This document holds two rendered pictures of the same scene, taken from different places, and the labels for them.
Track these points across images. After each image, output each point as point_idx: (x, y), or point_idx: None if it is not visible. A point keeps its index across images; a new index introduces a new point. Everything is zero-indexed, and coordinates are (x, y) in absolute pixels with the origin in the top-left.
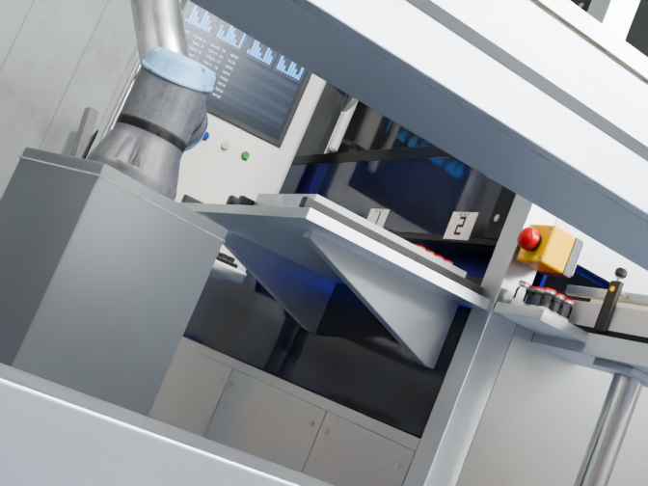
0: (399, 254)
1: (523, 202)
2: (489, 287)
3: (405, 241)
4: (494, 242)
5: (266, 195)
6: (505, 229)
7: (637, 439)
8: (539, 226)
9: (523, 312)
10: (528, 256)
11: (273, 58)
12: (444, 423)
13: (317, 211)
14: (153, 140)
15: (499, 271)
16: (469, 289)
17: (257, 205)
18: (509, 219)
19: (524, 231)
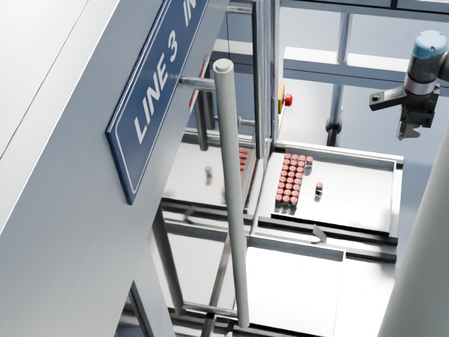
0: (342, 148)
1: (276, 100)
2: (276, 138)
3: (332, 152)
4: (274, 129)
5: (390, 220)
6: (275, 118)
7: None
8: (282, 93)
9: (282, 119)
10: (282, 105)
11: None
12: None
13: (398, 156)
14: None
15: (276, 129)
16: (292, 142)
17: (399, 214)
18: (275, 114)
19: (292, 99)
